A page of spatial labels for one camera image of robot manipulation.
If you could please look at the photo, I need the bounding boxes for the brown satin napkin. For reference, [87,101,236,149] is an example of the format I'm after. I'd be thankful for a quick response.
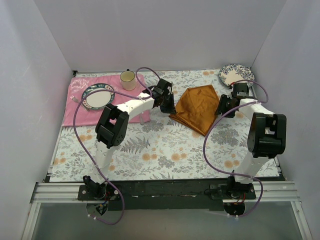
[169,84,220,136]

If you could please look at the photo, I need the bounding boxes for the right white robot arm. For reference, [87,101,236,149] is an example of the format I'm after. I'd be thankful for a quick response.
[215,80,287,199]

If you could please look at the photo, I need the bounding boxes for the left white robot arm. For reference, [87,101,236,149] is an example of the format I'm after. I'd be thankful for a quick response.
[83,78,176,200]

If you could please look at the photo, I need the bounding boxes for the blue floral plate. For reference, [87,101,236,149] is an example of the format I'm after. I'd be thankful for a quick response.
[218,63,255,87]

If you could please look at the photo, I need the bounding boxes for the metal spoon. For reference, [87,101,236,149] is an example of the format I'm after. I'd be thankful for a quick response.
[139,112,145,125]

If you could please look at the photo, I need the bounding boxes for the cream enamel mug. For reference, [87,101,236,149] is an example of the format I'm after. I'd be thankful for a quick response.
[120,69,137,91]

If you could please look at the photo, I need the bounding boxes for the floral tablecloth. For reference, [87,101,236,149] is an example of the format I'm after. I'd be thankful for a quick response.
[49,68,281,183]

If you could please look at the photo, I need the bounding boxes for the green rimmed white plate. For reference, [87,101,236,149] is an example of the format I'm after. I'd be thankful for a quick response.
[81,83,115,111]

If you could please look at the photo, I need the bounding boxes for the metal fork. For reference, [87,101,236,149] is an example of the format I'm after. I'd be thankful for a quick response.
[70,95,90,112]

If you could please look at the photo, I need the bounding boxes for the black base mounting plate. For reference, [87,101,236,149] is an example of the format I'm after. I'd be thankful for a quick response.
[77,176,256,211]

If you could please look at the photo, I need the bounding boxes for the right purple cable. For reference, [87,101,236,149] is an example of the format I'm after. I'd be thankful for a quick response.
[203,80,270,218]

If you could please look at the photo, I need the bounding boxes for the aluminium frame rail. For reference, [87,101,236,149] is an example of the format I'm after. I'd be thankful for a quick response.
[21,182,90,240]

